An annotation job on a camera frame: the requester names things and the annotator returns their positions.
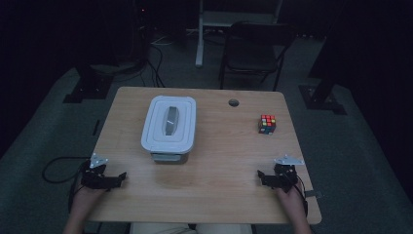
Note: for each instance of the person's right hand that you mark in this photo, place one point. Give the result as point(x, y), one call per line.
point(291, 200)

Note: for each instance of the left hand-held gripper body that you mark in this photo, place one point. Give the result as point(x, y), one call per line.
point(96, 179)

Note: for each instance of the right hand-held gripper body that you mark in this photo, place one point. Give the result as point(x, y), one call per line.
point(285, 177)

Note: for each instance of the person's left hand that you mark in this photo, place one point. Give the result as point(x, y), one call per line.
point(87, 196)

